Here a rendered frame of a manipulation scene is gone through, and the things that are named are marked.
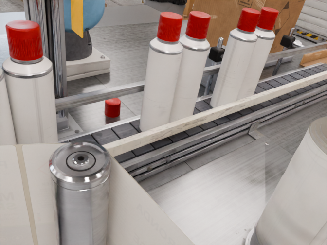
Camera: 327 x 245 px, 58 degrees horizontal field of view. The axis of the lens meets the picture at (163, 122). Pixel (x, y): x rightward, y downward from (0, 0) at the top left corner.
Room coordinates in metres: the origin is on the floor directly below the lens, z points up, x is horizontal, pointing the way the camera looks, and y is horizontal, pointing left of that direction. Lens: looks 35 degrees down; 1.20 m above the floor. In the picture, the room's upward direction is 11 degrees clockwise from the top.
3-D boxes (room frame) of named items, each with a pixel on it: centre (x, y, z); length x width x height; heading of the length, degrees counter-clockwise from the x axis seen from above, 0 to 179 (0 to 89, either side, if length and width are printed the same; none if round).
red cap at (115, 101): (0.53, 0.11, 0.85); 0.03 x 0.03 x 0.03
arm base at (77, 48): (0.72, 0.30, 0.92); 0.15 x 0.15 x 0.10
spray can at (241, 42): (0.55, -0.12, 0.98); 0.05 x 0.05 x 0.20
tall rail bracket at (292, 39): (0.85, -0.33, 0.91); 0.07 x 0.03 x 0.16; 44
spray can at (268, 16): (0.59, -0.16, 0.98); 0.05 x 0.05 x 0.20
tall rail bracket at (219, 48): (0.64, -0.11, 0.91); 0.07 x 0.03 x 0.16; 44
